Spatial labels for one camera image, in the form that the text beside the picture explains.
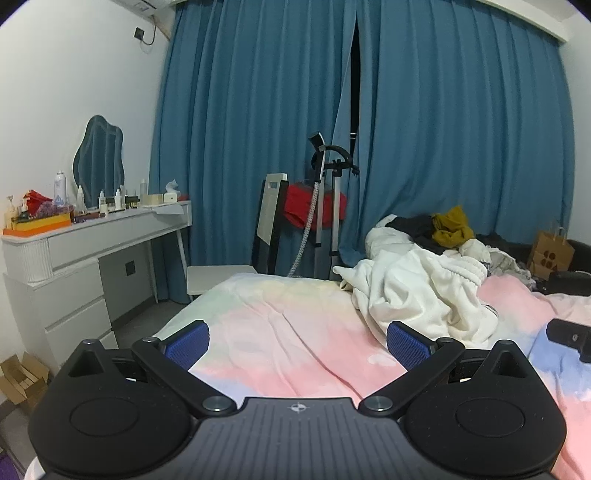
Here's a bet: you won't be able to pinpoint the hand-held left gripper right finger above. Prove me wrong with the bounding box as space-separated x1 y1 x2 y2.
358 320 536 418

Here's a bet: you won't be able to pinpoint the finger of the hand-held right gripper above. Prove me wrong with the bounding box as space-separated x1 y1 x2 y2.
546 318 591 364

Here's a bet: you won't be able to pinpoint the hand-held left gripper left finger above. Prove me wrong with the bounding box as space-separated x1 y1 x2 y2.
60 320 237 416

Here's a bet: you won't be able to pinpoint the white fleece garment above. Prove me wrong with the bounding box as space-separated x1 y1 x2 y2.
332 244 502 349

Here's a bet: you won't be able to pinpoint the brown paper bag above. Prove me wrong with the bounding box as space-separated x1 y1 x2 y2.
526 226 575 280

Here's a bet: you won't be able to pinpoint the pastel bed cover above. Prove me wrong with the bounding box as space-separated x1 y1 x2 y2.
25 272 591 480

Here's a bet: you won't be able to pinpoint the white puffy jacket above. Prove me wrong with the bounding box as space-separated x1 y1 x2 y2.
365 213 416 261

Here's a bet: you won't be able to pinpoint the white and grey cloth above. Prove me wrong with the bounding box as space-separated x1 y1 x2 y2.
457 237 536 283

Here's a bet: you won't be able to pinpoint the mustard yellow garment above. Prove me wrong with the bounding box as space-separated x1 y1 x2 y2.
431 205 476 249

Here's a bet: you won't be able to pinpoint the white dressing table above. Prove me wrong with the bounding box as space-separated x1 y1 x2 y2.
1 199 194 370

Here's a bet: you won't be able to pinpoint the garment steamer stand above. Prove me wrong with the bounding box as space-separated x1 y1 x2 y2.
286 131 361 280

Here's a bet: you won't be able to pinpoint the white and black chair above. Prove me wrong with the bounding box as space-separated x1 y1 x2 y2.
186 173 291 303

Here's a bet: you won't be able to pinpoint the cardboard box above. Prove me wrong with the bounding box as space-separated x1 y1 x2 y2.
0 352 51 414

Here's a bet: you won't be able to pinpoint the red garment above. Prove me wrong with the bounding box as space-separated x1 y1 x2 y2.
283 182 347 232

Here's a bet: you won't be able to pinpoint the orange tray box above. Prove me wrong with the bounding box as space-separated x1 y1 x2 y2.
2 216 74 239

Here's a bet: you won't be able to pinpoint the red paper items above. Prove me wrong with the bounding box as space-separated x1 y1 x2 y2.
23 188 54 213

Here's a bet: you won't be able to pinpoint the white air conditioner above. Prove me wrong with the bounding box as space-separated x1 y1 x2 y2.
111 0 178 14

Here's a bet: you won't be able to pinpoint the wavy wall mirror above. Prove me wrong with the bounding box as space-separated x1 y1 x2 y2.
72 115 126 204

